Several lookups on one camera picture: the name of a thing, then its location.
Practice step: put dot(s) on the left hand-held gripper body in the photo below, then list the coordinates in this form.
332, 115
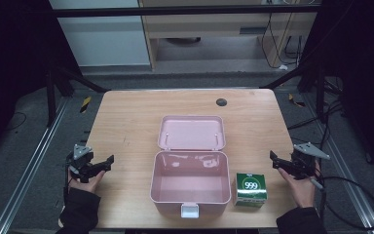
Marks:
82, 158

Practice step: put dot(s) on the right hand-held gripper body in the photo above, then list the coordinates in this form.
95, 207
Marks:
306, 161

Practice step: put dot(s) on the person's left hand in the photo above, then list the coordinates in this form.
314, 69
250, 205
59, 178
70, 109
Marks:
89, 186

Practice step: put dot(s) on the person's right hand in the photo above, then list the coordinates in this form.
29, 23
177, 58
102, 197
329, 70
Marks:
300, 190

